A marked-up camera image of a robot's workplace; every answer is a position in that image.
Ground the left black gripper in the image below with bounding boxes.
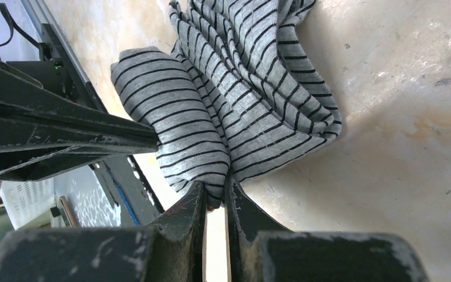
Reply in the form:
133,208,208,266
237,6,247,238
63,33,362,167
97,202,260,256
0,118,157,190

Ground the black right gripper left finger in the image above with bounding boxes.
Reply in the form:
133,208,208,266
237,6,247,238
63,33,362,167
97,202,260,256
0,182,207,281

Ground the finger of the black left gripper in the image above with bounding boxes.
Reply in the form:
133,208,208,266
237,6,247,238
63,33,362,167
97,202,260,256
0,61,157,145

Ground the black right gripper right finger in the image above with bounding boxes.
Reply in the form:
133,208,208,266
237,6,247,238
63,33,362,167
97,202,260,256
225,179,429,281

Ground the grey striped underwear orange trim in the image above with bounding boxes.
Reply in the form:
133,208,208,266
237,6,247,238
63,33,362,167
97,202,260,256
111,1,342,209

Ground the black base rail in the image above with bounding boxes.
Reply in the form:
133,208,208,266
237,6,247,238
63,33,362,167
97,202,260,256
22,1,164,227

